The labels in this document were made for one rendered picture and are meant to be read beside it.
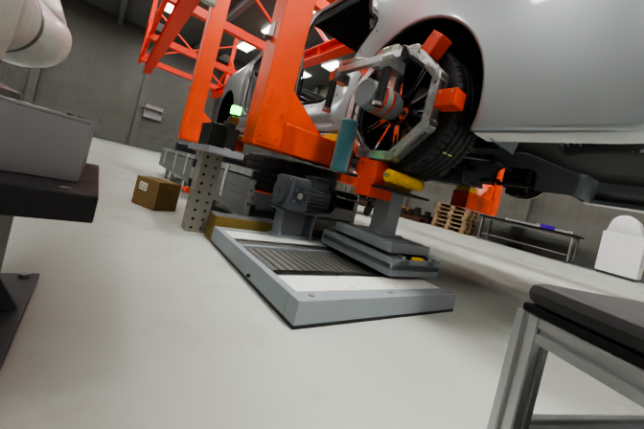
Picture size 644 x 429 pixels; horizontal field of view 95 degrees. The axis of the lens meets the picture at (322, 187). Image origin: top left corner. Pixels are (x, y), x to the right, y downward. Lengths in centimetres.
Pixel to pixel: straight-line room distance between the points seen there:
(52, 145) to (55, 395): 37
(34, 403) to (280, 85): 143
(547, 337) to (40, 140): 75
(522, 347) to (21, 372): 72
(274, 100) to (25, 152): 119
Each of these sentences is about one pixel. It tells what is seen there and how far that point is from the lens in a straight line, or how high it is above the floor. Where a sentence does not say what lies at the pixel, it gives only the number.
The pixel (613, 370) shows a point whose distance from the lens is 44.
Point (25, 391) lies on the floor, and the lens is 67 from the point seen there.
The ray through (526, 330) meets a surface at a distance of 48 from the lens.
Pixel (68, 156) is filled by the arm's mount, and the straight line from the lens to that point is 63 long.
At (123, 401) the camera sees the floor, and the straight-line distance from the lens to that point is 63.
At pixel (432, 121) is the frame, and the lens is 132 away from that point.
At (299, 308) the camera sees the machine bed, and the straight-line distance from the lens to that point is 85.
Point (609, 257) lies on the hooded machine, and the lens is 939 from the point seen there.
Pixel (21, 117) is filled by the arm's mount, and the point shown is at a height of 38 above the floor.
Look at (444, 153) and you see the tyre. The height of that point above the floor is 66.
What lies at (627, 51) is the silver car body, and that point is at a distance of 126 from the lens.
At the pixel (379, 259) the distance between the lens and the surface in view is 135.
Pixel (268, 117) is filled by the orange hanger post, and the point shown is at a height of 67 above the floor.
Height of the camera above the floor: 39
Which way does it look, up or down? level
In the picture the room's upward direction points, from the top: 14 degrees clockwise
